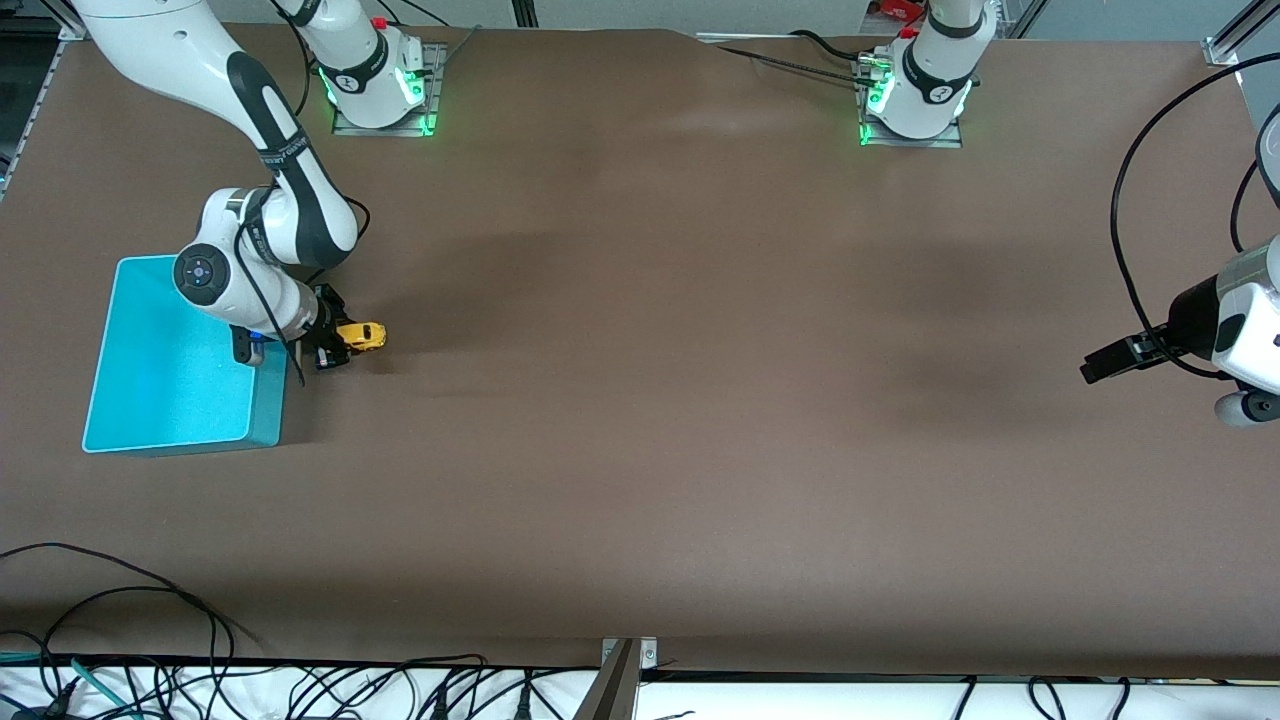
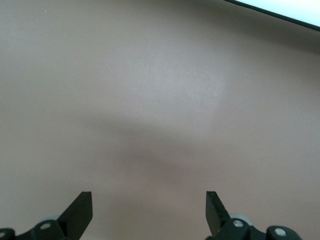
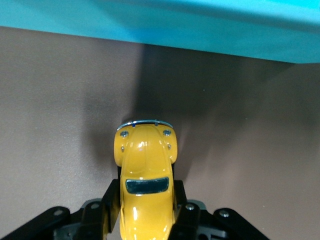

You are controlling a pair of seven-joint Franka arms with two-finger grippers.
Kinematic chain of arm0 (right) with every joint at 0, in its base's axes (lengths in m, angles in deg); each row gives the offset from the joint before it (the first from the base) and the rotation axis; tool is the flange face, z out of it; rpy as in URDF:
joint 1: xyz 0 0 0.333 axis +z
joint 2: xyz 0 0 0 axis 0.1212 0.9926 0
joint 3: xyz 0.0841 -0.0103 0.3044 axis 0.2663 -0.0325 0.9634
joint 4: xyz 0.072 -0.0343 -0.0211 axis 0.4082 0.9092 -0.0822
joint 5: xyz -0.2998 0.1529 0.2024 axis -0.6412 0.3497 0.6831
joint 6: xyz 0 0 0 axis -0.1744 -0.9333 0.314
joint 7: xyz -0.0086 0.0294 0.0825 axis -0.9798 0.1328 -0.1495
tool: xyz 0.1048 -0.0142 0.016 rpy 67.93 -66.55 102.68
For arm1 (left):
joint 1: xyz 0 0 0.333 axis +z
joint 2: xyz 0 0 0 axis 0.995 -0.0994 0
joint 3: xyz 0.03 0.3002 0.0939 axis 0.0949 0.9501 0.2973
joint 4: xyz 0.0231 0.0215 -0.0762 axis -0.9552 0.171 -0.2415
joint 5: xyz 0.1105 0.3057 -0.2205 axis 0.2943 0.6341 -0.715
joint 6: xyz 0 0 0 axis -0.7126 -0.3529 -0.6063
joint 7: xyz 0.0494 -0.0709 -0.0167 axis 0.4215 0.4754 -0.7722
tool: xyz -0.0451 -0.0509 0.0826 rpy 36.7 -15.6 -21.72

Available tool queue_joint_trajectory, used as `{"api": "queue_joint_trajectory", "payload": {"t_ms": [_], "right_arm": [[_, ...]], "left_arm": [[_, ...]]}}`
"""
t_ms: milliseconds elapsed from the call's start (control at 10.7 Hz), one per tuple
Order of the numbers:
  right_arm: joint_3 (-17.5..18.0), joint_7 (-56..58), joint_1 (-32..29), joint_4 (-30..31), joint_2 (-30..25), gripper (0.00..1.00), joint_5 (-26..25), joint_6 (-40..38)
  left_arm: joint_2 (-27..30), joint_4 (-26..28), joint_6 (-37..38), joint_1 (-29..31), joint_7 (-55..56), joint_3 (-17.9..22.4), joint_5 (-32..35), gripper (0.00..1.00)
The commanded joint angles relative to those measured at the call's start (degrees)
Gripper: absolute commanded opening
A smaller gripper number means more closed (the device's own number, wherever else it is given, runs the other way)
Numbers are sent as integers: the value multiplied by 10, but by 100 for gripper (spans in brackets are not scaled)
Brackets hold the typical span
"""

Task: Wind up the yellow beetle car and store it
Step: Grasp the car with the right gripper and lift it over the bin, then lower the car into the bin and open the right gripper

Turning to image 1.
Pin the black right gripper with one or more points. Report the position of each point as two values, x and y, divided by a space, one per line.
326 320

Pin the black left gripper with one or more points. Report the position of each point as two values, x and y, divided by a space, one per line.
1188 315

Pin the yellow beetle toy car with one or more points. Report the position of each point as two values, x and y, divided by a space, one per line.
365 335

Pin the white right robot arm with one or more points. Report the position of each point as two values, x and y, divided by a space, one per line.
180 50

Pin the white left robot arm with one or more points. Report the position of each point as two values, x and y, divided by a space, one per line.
1255 330

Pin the turquoise plastic bin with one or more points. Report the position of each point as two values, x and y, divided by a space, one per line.
170 390

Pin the black power plug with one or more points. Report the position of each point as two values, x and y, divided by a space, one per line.
440 705
522 703

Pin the red object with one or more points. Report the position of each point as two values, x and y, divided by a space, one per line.
895 10

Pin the dark metal beam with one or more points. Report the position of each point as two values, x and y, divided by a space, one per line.
610 690

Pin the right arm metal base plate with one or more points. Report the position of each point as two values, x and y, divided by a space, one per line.
437 100

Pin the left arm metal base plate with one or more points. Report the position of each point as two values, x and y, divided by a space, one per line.
940 142

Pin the aluminium frame profile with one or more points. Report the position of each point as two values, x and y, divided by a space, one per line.
1235 35
62 20

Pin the black frame post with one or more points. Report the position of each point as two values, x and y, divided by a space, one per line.
525 12

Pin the metal table bracket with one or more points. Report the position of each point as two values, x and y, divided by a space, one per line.
648 652

